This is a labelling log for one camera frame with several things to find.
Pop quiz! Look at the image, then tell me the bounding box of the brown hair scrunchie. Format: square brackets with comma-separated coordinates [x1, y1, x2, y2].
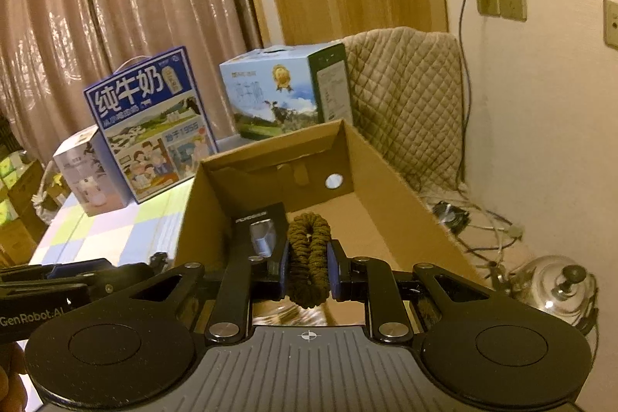
[286, 212, 331, 309]

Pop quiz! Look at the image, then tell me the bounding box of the person's left hand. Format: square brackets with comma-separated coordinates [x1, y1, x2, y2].
[0, 342, 27, 412]

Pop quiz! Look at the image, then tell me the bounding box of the checkered table cloth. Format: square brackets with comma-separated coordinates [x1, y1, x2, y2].
[31, 180, 193, 266]

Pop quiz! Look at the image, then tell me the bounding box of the black shaver box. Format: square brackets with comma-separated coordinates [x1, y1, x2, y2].
[227, 203, 288, 302]

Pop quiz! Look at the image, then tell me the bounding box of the wall switch plate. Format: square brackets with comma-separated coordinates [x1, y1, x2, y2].
[603, 0, 618, 49]

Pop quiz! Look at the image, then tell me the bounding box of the beige curtain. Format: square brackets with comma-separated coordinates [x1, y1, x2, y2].
[1, 0, 261, 162]

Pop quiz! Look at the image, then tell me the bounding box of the white humidifier box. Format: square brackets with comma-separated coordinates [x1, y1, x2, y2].
[53, 124, 132, 217]

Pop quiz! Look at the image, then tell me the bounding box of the black charger cable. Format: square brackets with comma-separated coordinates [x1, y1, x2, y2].
[455, 0, 491, 186]

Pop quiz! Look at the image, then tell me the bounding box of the light blue milk box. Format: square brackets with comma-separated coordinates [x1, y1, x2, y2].
[219, 42, 353, 140]

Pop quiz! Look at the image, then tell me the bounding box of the steel kettle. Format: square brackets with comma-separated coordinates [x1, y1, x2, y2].
[511, 255, 598, 336]

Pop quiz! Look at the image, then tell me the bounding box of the brown cardboard box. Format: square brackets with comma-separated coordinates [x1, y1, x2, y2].
[175, 122, 481, 283]

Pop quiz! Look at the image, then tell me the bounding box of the cardboard box with tissues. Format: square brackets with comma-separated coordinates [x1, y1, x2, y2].
[1, 151, 47, 268]

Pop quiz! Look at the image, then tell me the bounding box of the quilted beige chair cover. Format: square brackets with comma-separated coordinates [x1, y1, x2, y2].
[341, 27, 464, 193]

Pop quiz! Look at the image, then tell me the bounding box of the small black toy car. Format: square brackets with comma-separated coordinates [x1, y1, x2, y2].
[149, 251, 170, 275]

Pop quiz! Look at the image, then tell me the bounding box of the dark blue milk carton box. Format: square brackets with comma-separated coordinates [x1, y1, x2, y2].
[84, 46, 219, 203]

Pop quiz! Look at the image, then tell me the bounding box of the wall socket plain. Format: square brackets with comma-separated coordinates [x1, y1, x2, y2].
[499, 0, 527, 22]

